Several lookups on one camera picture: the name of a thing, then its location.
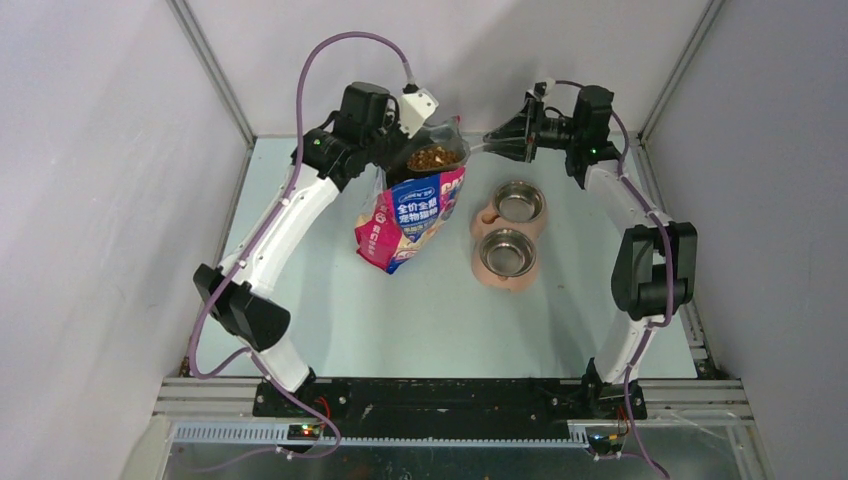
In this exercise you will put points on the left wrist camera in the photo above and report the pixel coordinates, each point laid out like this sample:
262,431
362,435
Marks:
414,110

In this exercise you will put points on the steel bowl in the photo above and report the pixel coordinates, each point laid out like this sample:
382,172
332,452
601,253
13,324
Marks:
518,201
507,253

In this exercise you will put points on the near steel bowl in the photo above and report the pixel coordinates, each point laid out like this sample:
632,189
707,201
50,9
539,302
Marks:
507,253

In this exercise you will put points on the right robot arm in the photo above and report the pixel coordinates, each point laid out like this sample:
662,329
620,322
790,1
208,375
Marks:
654,272

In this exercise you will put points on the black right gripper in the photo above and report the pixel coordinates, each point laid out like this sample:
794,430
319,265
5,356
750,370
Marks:
521,135

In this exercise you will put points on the pet food bag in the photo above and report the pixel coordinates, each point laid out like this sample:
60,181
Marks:
404,210

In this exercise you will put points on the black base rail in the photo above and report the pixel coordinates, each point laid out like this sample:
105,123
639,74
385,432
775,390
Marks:
509,409

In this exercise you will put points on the pink double bowl stand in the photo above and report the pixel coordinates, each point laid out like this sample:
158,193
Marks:
487,220

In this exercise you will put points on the aluminium frame front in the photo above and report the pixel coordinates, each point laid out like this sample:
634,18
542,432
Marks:
221,411

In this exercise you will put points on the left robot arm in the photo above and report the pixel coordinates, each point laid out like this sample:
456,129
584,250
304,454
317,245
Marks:
371,127

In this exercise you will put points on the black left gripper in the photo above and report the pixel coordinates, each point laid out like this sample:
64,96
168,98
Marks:
401,140

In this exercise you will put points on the clear plastic scoop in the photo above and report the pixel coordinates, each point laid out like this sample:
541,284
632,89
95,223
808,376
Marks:
442,157

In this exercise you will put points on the far steel bowl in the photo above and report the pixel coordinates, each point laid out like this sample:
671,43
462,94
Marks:
518,201

